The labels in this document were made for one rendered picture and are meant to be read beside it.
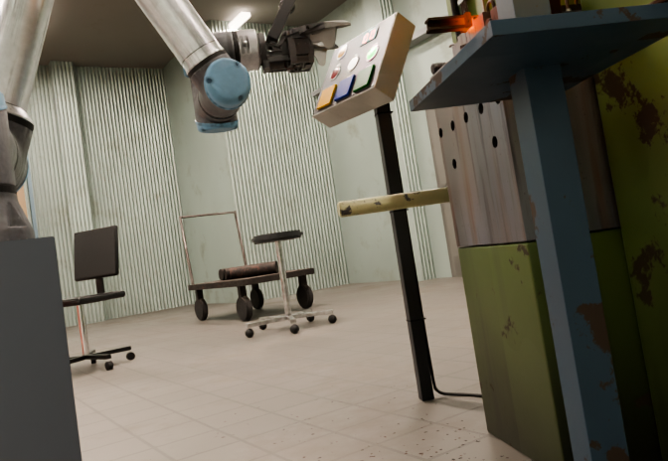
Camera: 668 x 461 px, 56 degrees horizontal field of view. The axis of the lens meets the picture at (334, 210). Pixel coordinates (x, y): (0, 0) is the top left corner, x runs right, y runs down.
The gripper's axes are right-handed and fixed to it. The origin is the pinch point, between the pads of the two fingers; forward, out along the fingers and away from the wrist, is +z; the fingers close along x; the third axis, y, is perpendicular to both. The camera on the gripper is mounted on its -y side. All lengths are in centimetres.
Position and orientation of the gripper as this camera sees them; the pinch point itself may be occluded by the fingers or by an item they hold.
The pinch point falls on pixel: (344, 33)
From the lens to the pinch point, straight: 150.8
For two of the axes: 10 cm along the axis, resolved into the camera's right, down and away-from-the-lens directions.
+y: 1.5, 9.9, -0.6
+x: 1.7, -0.9, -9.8
